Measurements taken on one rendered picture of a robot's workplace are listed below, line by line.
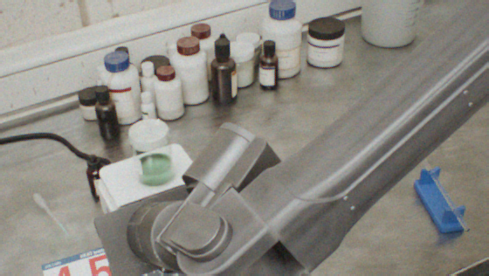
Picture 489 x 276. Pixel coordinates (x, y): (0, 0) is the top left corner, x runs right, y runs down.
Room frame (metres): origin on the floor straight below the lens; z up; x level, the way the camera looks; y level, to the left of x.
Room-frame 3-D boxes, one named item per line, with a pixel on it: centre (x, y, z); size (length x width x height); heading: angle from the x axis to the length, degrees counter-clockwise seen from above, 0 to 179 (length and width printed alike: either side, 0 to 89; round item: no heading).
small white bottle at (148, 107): (0.86, 0.07, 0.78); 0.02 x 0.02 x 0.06
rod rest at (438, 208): (0.60, -0.33, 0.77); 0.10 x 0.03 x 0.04; 3
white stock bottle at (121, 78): (0.89, 0.12, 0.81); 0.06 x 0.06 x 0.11
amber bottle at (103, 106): (0.84, 0.14, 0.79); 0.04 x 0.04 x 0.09
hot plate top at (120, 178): (0.61, 0.06, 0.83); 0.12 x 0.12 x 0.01; 21
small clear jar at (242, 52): (0.97, -0.09, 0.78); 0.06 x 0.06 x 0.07
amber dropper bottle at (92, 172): (0.70, 0.15, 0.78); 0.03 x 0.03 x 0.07
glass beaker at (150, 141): (0.61, 0.05, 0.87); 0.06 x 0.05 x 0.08; 154
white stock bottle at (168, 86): (0.88, 0.04, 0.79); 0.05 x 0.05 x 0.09
